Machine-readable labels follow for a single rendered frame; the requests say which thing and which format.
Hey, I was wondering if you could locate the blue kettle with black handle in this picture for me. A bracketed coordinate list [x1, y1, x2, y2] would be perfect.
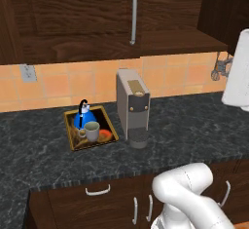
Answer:
[73, 98, 98, 131]

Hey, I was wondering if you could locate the grey coffee machine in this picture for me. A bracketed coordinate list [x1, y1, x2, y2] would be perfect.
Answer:
[116, 68, 152, 150]

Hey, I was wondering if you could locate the silver wall cabinet door handle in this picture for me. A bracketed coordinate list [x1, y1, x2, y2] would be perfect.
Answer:
[129, 0, 139, 46]

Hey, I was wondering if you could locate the gold-framed painted tray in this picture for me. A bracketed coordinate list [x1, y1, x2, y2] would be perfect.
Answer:
[63, 105, 120, 152]

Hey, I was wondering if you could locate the silver drawer handle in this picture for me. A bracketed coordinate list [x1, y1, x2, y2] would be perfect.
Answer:
[85, 184, 112, 197]

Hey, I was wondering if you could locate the dark wood open cabinet door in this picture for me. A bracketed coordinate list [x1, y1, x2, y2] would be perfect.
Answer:
[196, 0, 249, 56]

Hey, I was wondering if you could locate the grey wall power outlet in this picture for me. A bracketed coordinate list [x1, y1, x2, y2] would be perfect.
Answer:
[18, 63, 38, 84]

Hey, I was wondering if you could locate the grey hanging wall tool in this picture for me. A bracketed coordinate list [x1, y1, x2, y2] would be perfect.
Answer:
[210, 52, 234, 82]

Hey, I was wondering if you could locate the dark wood wall cabinet door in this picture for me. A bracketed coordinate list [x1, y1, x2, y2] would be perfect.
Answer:
[0, 0, 142, 66]

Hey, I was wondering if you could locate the dark wood base cabinet door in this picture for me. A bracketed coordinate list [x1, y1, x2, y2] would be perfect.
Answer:
[48, 203, 146, 229]
[202, 158, 249, 225]
[143, 173, 167, 229]

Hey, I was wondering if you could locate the grey mug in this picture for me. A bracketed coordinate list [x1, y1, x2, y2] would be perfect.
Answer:
[78, 121, 101, 143]

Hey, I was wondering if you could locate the dark wood drawer front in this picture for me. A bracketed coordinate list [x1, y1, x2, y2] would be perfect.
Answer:
[48, 175, 146, 209]

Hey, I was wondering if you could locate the dark wood open wall cabinet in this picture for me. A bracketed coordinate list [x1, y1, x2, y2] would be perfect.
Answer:
[139, 0, 230, 57]

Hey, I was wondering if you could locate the silver base cabinet door handle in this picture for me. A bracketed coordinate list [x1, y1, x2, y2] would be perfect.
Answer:
[145, 194, 155, 223]
[131, 196, 139, 226]
[217, 179, 232, 209]

